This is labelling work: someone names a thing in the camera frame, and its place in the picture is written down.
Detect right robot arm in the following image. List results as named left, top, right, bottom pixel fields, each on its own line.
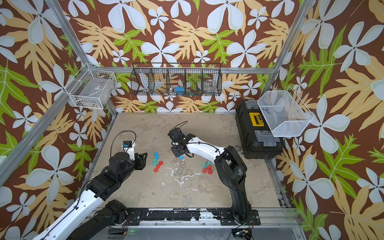
left=168, top=127, right=252, bottom=224

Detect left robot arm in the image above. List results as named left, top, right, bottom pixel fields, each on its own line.
left=34, top=152, right=148, bottom=240

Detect blue object in basket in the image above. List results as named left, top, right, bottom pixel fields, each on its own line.
left=174, top=87, right=186, bottom=95

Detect black toolbox yellow latch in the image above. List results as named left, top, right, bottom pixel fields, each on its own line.
left=235, top=100, right=284, bottom=160

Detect black wire basket back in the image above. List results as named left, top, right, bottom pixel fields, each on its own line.
left=129, top=63, right=223, bottom=96

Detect white wire basket left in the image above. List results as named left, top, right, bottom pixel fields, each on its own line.
left=65, top=64, right=117, bottom=110

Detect white wire basket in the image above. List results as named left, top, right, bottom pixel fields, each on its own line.
left=65, top=64, right=117, bottom=110
left=258, top=90, right=315, bottom=138

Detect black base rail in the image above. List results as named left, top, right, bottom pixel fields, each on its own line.
left=125, top=207, right=261, bottom=226

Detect white wire basket right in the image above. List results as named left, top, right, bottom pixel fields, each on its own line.
left=258, top=90, right=315, bottom=138

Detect aluminium frame post back left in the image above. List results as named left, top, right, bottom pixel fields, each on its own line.
left=46, top=1, right=117, bottom=118

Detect aluminium frame post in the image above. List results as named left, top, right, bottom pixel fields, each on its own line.
left=261, top=0, right=314, bottom=96
left=46, top=1, right=117, bottom=118

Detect aluminium frame post back right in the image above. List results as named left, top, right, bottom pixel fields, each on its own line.
left=261, top=0, right=314, bottom=96

